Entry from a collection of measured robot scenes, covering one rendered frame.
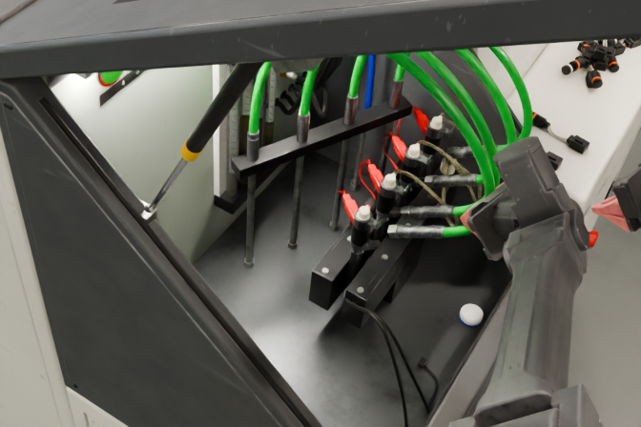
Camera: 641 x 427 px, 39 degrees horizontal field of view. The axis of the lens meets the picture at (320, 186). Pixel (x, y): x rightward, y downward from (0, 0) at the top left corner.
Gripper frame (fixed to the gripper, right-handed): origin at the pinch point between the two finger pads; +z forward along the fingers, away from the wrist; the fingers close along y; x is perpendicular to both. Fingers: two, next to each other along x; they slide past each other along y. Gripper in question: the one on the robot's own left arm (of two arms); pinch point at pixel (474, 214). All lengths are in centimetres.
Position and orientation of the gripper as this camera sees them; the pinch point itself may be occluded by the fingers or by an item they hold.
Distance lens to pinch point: 123.6
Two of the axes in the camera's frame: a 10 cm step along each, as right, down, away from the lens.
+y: -7.8, 5.5, -3.0
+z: -3.7, -0.1, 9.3
